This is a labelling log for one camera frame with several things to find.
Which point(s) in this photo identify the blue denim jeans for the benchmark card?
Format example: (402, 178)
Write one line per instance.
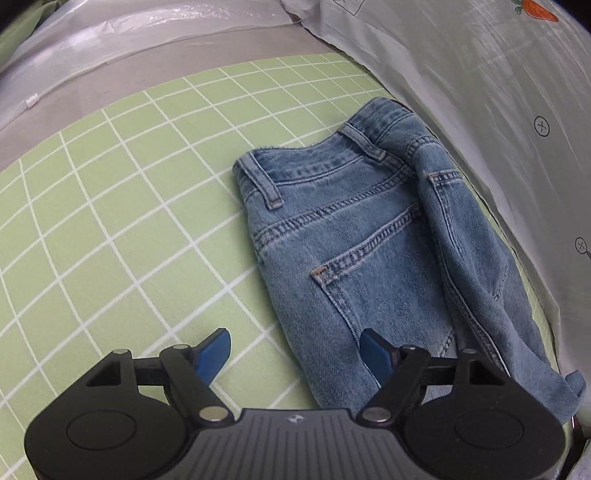
(375, 228)

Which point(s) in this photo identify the green grid bed sheet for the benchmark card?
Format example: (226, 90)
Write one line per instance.
(125, 230)

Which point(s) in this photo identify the clear plastic storage bag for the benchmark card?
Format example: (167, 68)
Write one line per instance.
(83, 35)

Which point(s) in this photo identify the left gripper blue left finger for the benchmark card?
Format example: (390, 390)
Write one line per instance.
(211, 354)

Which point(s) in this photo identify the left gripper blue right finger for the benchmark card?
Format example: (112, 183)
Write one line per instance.
(379, 355)

